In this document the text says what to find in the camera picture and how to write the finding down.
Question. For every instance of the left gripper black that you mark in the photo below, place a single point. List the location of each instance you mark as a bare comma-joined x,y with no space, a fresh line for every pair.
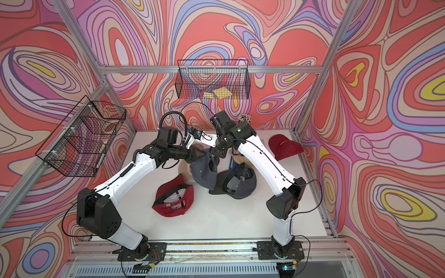
194,150

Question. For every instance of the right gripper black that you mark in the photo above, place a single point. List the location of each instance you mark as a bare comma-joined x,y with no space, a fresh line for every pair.
215,152

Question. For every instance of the dark grey cap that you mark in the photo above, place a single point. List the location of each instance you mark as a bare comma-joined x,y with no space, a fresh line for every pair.
204,170
238,183

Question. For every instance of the beige cap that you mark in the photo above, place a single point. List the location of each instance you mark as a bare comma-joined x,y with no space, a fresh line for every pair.
238,158
184,169

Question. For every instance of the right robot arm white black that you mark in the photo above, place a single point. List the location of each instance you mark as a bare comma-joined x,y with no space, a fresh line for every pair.
287,192

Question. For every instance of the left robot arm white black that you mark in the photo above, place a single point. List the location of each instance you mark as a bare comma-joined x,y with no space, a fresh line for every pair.
96,209

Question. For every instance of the dark red cap front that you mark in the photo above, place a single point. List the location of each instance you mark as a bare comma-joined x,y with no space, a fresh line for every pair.
174,198

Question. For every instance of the dark red cap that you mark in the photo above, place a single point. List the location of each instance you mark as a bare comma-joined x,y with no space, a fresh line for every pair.
282,147
174,198

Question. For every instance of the dark red cap back right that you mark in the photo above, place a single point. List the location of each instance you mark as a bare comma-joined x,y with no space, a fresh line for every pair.
282,147

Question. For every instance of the blue pen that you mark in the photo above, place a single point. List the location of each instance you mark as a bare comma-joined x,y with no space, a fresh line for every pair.
232,163

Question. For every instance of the pencil cup with pencils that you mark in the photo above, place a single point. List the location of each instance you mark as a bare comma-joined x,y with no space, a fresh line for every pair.
244,118

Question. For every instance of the yellow sticky notes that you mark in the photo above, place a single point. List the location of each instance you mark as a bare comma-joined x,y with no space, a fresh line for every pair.
219,93

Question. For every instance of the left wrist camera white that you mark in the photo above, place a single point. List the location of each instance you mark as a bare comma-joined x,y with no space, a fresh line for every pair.
196,136

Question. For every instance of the black wire basket back wall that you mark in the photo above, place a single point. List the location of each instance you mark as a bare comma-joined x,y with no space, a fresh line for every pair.
196,76

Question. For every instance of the black wire basket wall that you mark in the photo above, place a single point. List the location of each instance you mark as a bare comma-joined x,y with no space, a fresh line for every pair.
196,76
79,144

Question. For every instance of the black wire basket left wall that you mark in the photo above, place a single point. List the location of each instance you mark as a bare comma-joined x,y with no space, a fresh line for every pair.
79,144

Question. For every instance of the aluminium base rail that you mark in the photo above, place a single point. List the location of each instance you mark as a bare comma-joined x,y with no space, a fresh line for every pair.
317,257

